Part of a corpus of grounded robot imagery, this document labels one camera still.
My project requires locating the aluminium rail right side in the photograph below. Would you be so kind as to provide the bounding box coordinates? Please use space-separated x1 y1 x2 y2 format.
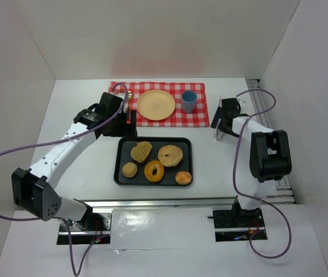
246 79 296 204

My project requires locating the red checkered cloth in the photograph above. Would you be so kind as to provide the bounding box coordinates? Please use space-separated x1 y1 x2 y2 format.
108 81 211 128

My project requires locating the blue cup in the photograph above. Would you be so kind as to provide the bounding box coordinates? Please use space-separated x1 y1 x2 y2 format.
181 90 197 113

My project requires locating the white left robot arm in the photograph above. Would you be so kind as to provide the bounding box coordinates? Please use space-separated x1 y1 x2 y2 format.
12 92 137 227

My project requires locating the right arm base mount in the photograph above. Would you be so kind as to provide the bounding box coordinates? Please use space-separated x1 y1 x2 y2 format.
207 209 267 242

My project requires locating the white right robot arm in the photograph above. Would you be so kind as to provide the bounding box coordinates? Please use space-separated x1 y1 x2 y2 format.
210 98 292 213

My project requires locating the yellow plate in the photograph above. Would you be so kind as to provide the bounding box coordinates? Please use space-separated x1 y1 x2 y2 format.
137 89 176 121

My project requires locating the small round tan muffin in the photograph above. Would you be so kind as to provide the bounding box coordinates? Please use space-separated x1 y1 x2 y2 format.
122 162 138 178

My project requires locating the flat brown bread slice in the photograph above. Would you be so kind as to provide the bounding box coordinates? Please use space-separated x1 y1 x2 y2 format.
130 141 153 163

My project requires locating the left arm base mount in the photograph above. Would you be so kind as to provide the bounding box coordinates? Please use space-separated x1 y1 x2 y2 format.
67 211 112 245

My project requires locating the small golden bread roll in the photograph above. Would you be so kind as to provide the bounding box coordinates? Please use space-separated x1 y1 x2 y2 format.
175 171 192 185

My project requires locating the large pale bagel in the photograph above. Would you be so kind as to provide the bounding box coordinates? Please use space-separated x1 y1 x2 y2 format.
158 145 183 167

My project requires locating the orange glazed donut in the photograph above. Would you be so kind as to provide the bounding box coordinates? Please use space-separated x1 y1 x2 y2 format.
144 160 164 183

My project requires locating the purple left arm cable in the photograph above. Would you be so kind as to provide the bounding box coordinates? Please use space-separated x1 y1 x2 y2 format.
0 83 129 277

